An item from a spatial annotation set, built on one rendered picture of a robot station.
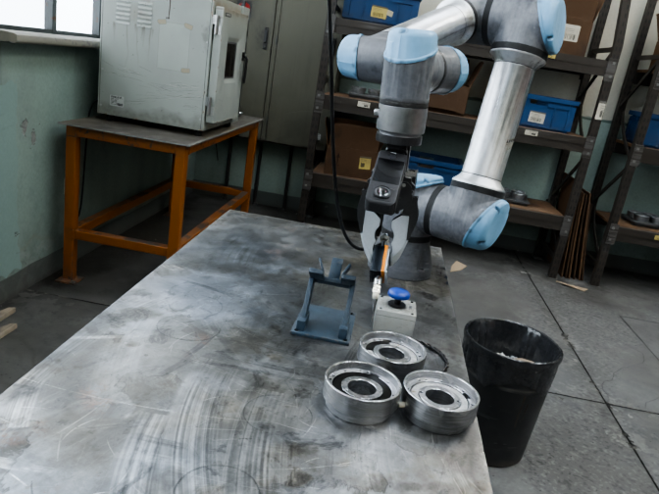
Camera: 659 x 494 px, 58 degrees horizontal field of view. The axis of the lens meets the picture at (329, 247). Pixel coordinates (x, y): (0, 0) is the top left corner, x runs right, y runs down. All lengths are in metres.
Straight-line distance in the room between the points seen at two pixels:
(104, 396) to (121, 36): 2.48
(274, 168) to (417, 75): 4.09
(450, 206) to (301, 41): 3.44
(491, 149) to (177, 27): 2.03
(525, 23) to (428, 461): 0.88
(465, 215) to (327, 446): 0.66
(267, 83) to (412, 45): 3.80
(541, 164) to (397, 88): 4.09
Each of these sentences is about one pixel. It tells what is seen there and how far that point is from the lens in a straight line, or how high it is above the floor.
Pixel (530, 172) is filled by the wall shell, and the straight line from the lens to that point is 4.96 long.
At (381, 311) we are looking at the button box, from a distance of 1.06.
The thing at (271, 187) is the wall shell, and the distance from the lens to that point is 5.00.
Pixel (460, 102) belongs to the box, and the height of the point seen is 1.09.
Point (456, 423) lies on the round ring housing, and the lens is 0.83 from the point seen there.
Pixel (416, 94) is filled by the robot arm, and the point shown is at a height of 1.21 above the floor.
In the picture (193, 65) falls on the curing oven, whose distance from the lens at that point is 3.01.
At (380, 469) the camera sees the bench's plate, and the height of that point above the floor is 0.80.
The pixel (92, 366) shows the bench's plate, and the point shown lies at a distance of 0.89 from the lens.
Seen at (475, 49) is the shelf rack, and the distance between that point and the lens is 4.23.
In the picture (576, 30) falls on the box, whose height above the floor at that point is 1.65.
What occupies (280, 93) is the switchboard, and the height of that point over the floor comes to 0.93.
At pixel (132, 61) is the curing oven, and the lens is 3.12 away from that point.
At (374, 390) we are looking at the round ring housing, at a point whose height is 0.82.
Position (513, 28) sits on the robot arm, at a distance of 1.33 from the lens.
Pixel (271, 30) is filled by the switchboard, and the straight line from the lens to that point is 4.66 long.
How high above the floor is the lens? 1.25
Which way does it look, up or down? 17 degrees down
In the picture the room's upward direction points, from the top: 9 degrees clockwise
